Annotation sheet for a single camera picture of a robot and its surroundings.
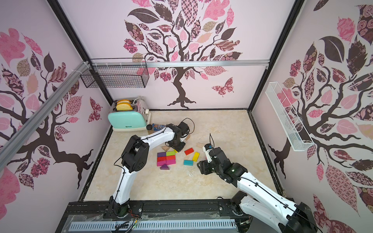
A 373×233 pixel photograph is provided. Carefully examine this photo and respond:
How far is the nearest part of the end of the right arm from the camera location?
551 mm

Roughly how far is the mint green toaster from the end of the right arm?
57cm

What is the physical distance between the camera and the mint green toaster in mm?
995
